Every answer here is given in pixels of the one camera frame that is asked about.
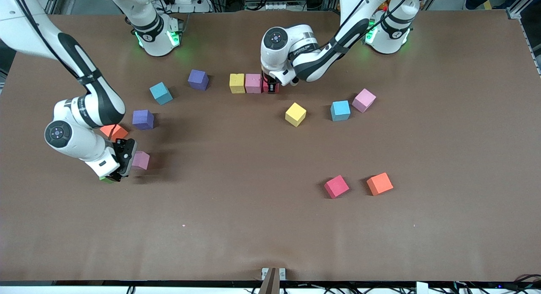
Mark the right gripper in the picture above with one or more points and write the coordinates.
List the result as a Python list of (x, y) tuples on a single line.
[(125, 155)]

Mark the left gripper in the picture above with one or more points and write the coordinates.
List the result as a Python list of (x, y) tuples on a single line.
[(271, 85)]

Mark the green foam block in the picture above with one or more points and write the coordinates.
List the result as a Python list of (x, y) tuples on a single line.
[(105, 180)]

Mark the red foam block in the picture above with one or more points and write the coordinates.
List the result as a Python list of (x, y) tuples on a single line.
[(336, 186), (264, 91)]

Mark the pink foam block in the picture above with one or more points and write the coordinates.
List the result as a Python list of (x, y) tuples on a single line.
[(142, 160), (253, 83), (364, 100)]

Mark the yellow foam block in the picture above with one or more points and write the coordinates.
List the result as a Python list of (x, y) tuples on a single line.
[(237, 83), (295, 114)]

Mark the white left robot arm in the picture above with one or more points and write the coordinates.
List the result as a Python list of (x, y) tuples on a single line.
[(355, 19)]

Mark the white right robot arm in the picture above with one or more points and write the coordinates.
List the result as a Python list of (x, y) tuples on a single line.
[(25, 27)]

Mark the orange foam block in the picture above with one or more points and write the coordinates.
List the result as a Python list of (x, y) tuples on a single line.
[(119, 132), (379, 183)]

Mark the purple foam block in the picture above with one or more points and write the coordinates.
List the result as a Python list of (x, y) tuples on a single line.
[(143, 119), (198, 79)]

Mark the cyan foam block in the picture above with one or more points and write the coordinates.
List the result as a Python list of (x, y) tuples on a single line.
[(340, 110), (161, 93)]

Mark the brown paper table cover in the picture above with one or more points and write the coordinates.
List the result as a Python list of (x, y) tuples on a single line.
[(253, 222)]

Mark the metal table edge bracket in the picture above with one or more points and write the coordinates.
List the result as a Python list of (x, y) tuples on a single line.
[(273, 277)]

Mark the aluminium table edge rail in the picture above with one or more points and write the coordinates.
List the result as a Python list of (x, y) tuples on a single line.
[(533, 53)]

